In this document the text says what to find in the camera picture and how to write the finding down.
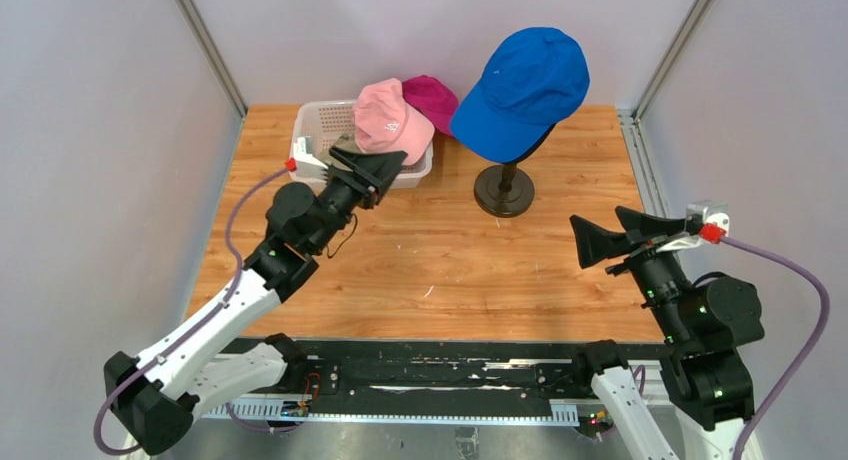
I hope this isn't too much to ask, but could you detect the black baseball cap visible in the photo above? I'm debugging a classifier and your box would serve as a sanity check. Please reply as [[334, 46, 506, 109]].
[[512, 124, 556, 165]]

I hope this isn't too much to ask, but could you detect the magenta baseball cap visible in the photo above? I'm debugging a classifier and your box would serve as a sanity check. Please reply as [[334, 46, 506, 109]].
[[401, 75, 460, 136]]

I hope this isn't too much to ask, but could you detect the dark wooden mannequin stand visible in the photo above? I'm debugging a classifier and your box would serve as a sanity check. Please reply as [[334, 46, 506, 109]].
[[474, 163, 535, 218]]

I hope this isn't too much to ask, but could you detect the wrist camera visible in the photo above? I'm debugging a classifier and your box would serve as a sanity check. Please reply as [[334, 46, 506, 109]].
[[286, 136, 327, 184], [657, 200, 730, 252]]

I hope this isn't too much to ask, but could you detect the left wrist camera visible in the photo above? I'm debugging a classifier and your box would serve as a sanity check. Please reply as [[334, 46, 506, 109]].
[[286, 136, 327, 184]]

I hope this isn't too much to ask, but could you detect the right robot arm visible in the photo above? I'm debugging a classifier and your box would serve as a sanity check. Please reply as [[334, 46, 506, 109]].
[[570, 201, 765, 459]]

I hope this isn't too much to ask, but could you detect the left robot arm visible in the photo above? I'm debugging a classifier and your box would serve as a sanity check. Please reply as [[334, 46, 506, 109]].
[[92, 148, 407, 456]]

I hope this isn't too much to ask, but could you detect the light pink baseball cap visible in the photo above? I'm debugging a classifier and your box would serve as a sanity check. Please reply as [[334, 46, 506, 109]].
[[352, 78, 435, 166]]

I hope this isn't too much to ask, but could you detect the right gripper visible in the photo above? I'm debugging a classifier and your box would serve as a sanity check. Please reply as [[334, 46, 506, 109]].
[[569, 202, 690, 340]]

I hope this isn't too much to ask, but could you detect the khaki baseball cap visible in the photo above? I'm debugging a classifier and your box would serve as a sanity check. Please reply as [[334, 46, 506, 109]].
[[317, 133, 362, 164]]

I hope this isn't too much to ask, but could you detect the blue baseball cap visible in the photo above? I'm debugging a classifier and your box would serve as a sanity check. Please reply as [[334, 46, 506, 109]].
[[450, 27, 590, 164]]

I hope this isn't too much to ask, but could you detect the aluminium frame rail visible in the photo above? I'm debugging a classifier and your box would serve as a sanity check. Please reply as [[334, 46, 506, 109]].
[[129, 350, 750, 438]]

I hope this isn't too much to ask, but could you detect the white plastic basket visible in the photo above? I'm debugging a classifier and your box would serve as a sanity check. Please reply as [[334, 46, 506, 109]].
[[290, 100, 434, 189]]

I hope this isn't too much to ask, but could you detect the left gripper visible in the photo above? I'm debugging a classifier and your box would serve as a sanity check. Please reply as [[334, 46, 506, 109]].
[[309, 146, 407, 253]]

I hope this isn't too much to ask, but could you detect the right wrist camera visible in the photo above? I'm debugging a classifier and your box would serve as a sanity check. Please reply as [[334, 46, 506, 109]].
[[657, 200, 730, 252]]

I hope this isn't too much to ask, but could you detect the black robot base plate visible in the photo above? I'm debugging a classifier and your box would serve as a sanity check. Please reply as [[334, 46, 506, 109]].
[[177, 335, 657, 419]]

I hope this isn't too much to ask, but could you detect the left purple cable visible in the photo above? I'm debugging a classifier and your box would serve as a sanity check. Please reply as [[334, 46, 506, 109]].
[[92, 157, 298, 457]]

